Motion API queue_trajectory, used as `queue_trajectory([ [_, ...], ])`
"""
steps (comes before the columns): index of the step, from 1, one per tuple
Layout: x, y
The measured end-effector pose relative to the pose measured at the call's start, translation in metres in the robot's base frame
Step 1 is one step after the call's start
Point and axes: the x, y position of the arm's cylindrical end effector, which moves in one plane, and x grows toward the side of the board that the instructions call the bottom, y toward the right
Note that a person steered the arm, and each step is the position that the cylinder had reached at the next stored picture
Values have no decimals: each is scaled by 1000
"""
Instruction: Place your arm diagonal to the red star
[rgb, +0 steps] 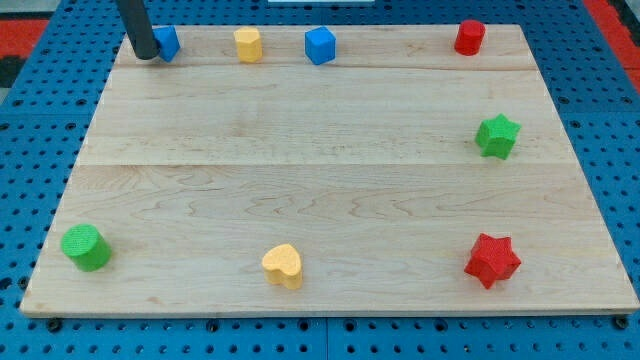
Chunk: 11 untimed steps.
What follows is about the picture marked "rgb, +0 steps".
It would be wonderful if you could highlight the yellow heart block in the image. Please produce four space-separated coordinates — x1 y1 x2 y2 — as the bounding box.
261 243 303 290

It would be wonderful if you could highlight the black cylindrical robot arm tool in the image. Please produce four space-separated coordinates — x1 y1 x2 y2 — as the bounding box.
115 0 160 60

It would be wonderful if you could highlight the blue triangular block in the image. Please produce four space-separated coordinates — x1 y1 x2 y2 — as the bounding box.
153 25 181 62

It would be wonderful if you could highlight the red cylinder block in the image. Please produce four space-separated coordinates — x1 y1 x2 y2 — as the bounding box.
454 19 486 56

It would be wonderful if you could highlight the blue cube block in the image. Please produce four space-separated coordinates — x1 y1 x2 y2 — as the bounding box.
304 26 336 65

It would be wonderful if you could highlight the red star block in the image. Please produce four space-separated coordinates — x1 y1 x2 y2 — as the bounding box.
464 233 521 289

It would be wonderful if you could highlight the green star block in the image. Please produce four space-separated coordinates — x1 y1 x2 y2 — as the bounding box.
475 114 521 160

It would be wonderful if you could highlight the wooden board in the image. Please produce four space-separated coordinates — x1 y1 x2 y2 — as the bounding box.
20 25 639 318

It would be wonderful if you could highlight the yellow hexagonal block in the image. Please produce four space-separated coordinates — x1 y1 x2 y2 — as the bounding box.
233 26 263 63

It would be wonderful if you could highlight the green cylinder block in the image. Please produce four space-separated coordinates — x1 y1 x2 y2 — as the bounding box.
61 224 112 272

